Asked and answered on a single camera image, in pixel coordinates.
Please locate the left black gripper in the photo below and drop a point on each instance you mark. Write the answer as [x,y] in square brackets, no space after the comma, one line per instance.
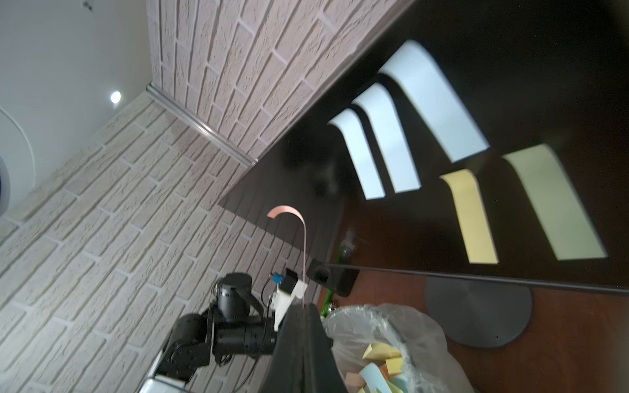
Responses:
[244,338]

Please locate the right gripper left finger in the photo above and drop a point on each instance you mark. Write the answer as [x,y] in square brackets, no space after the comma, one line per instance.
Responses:
[285,373]

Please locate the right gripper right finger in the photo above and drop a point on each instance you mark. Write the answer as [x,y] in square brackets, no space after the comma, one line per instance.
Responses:
[320,372]

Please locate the pink sticky note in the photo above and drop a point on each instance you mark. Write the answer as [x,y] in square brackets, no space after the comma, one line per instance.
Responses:
[287,227]

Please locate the light blue sticky note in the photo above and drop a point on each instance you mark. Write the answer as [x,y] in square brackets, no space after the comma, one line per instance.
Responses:
[357,145]
[379,106]
[431,94]

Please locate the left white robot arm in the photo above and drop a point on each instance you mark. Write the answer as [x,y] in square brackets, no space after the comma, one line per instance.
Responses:
[188,346]

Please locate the pile of discarded sticky notes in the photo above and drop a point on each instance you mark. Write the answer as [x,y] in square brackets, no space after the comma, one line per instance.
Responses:
[383,372]

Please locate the black box under monitor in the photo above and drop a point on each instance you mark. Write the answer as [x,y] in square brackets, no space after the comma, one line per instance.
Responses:
[335,278]

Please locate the round grey monitor base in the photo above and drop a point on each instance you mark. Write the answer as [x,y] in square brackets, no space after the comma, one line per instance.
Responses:
[479,314]

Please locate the yellow sticky note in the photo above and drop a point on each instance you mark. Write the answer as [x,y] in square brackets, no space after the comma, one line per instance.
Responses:
[471,215]

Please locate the light green sticky note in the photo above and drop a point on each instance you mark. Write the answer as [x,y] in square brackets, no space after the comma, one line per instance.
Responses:
[564,220]

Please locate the black flat monitor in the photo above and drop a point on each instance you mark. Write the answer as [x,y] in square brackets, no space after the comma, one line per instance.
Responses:
[529,73]

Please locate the small green object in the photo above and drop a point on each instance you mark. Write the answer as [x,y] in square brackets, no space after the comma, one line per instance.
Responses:
[328,304]

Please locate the clear plastic bin liner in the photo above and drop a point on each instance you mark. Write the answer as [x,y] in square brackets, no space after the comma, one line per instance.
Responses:
[428,366]

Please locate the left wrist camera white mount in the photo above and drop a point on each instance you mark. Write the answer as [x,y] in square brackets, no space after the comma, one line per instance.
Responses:
[289,288]

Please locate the left aluminium corner post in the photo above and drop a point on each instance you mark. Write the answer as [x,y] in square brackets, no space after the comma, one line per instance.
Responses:
[192,121]

